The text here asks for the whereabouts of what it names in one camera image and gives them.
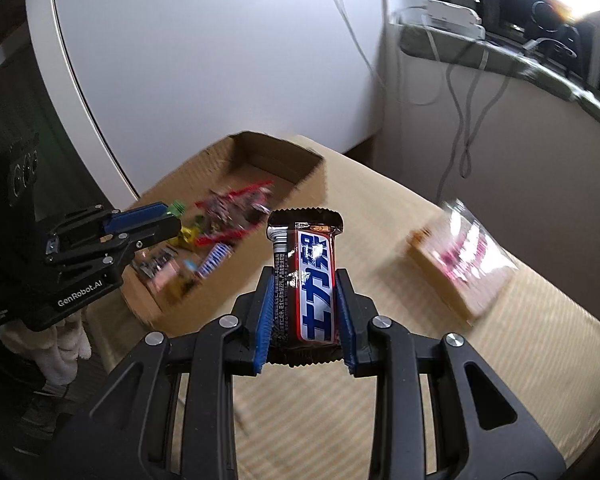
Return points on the white panel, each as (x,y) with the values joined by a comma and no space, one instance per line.
(205,60)

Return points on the red-ended clear snack packet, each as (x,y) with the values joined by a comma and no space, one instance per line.
(240,195)
(225,230)

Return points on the pink snack packet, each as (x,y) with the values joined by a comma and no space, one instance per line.
(162,279)

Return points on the yellow snack packet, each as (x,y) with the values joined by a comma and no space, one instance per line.
(190,236)

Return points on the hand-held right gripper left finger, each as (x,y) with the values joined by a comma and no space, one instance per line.
(261,330)

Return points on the green snack packet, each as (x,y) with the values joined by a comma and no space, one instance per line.
(178,208)

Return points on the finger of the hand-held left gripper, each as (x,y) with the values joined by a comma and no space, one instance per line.
(135,217)
(155,232)

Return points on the black device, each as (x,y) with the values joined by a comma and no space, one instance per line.
(555,30)

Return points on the dark snack wrapper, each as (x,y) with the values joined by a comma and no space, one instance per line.
(155,261)

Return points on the white cloth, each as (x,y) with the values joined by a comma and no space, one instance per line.
(55,350)

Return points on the small chocolate bar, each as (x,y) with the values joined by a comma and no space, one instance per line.
(214,259)

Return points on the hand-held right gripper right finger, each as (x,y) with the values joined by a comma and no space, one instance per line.
(347,330)

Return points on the brown chocolate bar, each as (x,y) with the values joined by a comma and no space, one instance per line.
(305,285)

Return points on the white box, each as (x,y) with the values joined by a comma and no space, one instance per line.
(455,17)

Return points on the cardboard box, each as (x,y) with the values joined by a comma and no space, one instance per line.
(272,160)

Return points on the grey windowsill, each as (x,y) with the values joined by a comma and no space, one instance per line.
(530,72)

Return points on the clear bag of cake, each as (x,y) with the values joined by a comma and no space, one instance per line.
(460,270)

